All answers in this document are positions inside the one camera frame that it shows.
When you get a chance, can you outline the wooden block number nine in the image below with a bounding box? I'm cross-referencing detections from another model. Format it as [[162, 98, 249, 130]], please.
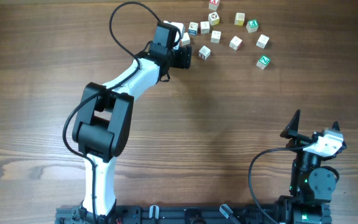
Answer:
[[198, 45, 211, 60]]

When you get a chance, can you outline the wooden block red picture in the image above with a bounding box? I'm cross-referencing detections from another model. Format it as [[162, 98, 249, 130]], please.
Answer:
[[229, 36, 242, 50]]

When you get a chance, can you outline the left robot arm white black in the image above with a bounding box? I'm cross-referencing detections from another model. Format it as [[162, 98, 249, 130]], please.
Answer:
[[72, 21, 191, 223]]

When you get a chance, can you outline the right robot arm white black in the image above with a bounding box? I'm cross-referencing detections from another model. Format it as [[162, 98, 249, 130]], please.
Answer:
[[273, 110, 346, 224]]

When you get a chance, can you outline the wooden block number eight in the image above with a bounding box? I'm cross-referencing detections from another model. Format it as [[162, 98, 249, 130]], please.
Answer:
[[180, 32, 190, 46]]

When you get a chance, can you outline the blue sided wooden block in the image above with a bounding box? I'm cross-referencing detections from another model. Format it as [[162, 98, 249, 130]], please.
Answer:
[[188, 22, 198, 35]]

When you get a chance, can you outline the wooden block beside blue one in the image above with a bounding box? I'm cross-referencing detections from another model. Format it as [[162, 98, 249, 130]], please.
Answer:
[[200, 21, 210, 34]]

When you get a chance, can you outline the wooden block number one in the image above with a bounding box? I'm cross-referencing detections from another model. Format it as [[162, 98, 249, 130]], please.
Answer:
[[211, 30, 221, 44]]

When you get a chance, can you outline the yellow wooden block with animal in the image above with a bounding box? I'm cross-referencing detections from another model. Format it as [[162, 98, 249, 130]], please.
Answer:
[[208, 12, 220, 26]]

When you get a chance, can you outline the red X wooden block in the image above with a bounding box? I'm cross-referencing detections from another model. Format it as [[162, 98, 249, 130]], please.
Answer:
[[209, 0, 220, 11]]

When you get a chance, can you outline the yellow plain wooden block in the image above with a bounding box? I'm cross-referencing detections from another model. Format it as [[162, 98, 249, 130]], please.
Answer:
[[234, 12, 246, 26]]

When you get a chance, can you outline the green Z wooden block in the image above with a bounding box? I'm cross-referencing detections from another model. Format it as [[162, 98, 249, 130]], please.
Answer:
[[256, 55, 271, 70]]

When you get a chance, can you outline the green letter wooden block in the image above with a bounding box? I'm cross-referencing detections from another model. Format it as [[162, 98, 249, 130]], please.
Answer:
[[246, 19, 259, 33]]

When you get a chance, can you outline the white wooden block far right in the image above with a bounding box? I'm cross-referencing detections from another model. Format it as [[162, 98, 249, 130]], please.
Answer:
[[256, 34, 269, 49]]

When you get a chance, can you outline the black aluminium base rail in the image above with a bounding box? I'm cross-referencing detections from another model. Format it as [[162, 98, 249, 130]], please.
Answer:
[[54, 203, 332, 224]]

